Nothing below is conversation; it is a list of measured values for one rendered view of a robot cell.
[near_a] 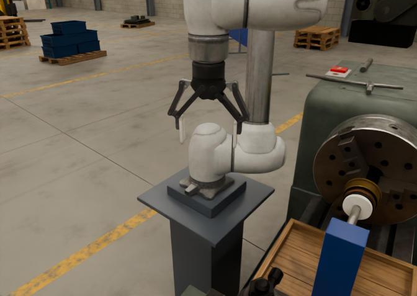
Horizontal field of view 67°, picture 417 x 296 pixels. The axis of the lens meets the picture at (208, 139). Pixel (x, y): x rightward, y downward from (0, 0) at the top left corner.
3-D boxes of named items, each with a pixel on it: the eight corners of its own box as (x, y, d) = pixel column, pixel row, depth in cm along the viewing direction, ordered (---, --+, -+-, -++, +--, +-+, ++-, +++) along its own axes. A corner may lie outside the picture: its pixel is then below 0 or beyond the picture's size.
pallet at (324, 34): (309, 40, 924) (312, 25, 904) (339, 44, 876) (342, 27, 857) (291, 47, 836) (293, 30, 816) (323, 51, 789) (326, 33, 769)
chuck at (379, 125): (308, 180, 112) (341, 102, 95) (401, 226, 100) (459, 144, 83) (299, 192, 105) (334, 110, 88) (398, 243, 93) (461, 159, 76)
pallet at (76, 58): (85, 51, 780) (79, 18, 745) (107, 55, 742) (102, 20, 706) (40, 61, 691) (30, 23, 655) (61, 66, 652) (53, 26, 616)
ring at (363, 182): (349, 168, 87) (342, 184, 80) (386, 179, 82) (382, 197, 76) (343, 195, 91) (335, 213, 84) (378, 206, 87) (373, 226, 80)
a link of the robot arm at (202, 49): (192, 30, 73) (193, 55, 75) (182, 35, 65) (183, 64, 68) (231, 30, 71) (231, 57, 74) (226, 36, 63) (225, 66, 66)
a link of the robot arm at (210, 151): (190, 161, 142) (189, 117, 132) (231, 163, 141) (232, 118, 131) (186, 182, 128) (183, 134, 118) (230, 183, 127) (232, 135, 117)
